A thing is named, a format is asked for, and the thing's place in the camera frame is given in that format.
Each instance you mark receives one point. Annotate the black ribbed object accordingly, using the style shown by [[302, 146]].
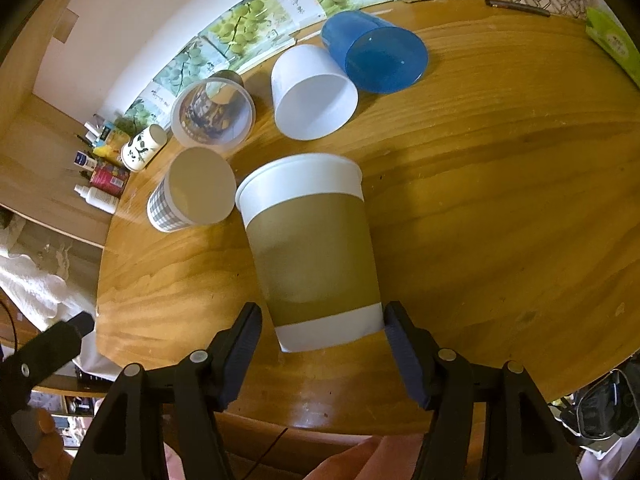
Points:
[[92, 376]]

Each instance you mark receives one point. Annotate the white plastic cup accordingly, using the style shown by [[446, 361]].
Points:
[[300, 72]]

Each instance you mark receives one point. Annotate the white spray bottle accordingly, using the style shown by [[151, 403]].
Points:
[[97, 199]]

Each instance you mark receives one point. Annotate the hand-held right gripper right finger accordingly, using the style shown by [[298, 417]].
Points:
[[406, 355]]

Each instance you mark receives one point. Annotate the small white bottle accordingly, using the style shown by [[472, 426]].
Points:
[[95, 130]]

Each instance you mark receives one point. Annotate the yellow packet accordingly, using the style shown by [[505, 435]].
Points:
[[111, 144]]

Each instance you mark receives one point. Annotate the black pen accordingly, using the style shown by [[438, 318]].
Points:
[[517, 7]]

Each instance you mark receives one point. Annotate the grey checked paper cup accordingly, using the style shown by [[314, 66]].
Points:
[[200, 187]]

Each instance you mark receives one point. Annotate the brown sleeved paper cup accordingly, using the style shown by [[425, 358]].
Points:
[[310, 250]]

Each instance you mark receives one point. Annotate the white panda mug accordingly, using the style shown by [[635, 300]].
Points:
[[140, 147]]

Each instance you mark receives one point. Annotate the person's leg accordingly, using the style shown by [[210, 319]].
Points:
[[360, 460]]

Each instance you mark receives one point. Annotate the clear plastic cup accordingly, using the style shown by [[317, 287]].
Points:
[[215, 112]]

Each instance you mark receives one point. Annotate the blue label bottle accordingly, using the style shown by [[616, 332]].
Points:
[[86, 161]]

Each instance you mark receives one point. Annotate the blue plastic cup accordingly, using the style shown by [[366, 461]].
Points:
[[350, 30]]

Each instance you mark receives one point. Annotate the red can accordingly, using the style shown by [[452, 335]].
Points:
[[109, 177]]

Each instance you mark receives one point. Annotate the white towel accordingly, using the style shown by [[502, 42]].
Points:
[[35, 280]]

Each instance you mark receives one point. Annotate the green tissue packet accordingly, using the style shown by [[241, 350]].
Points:
[[610, 37]]

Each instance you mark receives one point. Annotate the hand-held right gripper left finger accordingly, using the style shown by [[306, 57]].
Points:
[[241, 355]]

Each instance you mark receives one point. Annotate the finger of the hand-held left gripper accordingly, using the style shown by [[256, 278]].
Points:
[[47, 347]]

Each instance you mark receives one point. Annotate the person's left hand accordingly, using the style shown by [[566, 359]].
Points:
[[52, 452]]

